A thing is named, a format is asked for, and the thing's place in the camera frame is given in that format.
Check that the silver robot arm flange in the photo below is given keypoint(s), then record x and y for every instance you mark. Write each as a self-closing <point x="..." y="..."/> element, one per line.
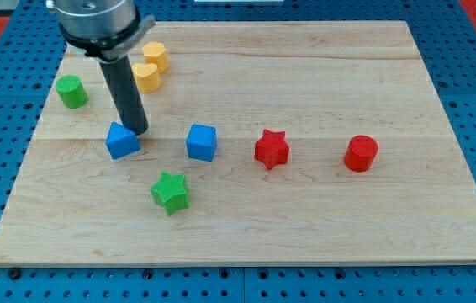
<point x="105" y="30"/>

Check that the red star block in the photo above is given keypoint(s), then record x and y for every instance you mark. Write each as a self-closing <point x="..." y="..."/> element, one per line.
<point x="272" y="149"/>

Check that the green star block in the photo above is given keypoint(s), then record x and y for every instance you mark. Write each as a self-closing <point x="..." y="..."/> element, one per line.
<point x="171" y="192"/>

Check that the yellow heart block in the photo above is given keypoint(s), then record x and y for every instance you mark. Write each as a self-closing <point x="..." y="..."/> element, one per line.
<point x="147" y="77"/>

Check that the blue cube block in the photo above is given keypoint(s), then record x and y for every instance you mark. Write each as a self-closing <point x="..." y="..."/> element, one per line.
<point x="201" y="142"/>

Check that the wooden board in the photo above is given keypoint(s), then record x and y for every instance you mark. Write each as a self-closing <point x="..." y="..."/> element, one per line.
<point x="73" y="206"/>

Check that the blue triangle block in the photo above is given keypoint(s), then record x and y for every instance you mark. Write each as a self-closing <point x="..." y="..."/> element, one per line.
<point x="121" y="141"/>

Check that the red cylinder block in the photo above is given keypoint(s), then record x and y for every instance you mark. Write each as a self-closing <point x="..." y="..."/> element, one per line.
<point x="360" y="153"/>

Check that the yellow hexagon block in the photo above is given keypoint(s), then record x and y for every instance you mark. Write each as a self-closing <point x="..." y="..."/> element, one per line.
<point x="156" y="53"/>

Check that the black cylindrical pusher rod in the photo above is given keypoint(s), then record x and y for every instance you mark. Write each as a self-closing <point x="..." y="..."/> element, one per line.
<point x="125" y="94"/>

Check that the green cylinder block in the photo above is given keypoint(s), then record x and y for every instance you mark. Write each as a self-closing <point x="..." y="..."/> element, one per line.
<point x="71" y="91"/>

